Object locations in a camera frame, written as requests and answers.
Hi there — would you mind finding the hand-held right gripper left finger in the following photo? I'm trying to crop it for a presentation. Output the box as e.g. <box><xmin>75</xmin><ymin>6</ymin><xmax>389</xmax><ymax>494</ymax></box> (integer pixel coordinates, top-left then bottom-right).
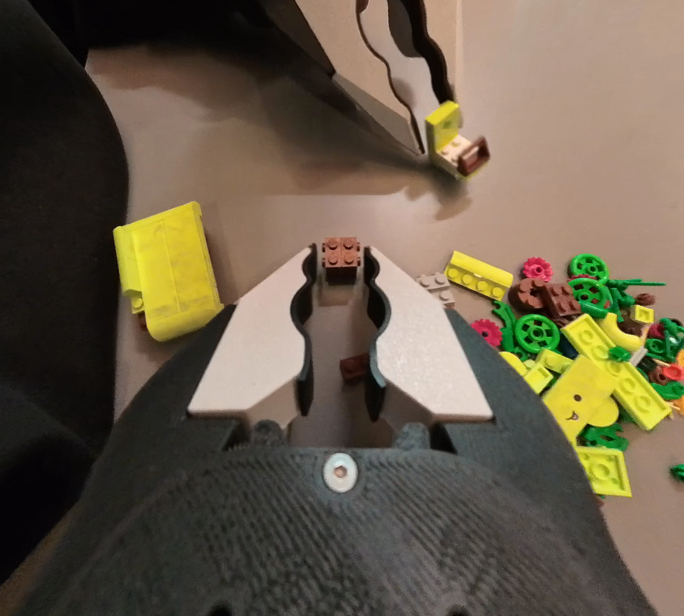
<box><xmin>186</xmin><ymin>246</ymin><xmax>318</xmax><ymax>423</ymax></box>

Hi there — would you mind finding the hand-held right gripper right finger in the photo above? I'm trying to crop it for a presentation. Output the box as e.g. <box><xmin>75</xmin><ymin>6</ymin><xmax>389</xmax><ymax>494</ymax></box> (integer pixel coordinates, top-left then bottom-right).
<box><xmin>363</xmin><ymin>246</ymin><xmax>494</xmax><ymax>425</ymax></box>

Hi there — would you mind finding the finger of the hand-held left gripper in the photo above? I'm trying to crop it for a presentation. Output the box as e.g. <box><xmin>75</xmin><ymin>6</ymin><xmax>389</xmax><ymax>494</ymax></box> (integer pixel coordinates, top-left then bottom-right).
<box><xmin>285</xmin><ymin>0</ymin><xmax>426</xmax><ymax>155</ymax></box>
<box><xmin>373</xmin><ymin>0</ymin><xmax>464</xmax><ymax>112</ymax></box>

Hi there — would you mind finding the small brown plate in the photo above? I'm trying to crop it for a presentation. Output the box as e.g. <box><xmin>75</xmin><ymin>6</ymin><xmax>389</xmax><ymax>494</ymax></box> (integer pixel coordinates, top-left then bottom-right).
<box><xmin>340</xmin><ymin>354</ymin><xmax>371</xmax><ymax>384</ymax></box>

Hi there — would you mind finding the small lime brown brick block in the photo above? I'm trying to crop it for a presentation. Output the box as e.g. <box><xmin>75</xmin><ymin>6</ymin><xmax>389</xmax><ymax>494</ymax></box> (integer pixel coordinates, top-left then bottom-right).
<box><xmin>425</xmin><ymin>100</ymin><xmax>491</xmax><ymax>180</ymax></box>

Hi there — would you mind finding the large lime brick assembly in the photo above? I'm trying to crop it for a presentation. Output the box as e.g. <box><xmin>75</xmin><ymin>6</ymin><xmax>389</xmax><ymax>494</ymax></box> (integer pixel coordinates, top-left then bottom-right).
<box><xmin>112</xmin><ymin>201</ymin><xmax>225</xmax><ymax>343</ymax></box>

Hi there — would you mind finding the brown square brick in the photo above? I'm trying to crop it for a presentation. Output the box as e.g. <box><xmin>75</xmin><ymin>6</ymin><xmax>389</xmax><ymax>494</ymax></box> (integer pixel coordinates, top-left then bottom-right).
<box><xmin>322</xmin><ymin>237</ymin><xmax>364</xmax><ymax>285</ymax></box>

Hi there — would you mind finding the small grey plate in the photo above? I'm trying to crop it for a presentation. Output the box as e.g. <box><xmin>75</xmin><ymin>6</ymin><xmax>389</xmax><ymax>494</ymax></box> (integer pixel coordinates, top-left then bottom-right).
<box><xmin>416</xmin><ymin>272</ymin><xmax>456</xmax><ymax>307</ymax></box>

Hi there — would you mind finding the pile of loose toy bricks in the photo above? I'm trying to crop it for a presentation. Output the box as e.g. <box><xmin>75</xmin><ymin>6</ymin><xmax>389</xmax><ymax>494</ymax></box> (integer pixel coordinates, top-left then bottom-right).
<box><xmin>469</xmin><ymin>253</ymin><xmax>684</xmax><ymax>499</ymax></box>

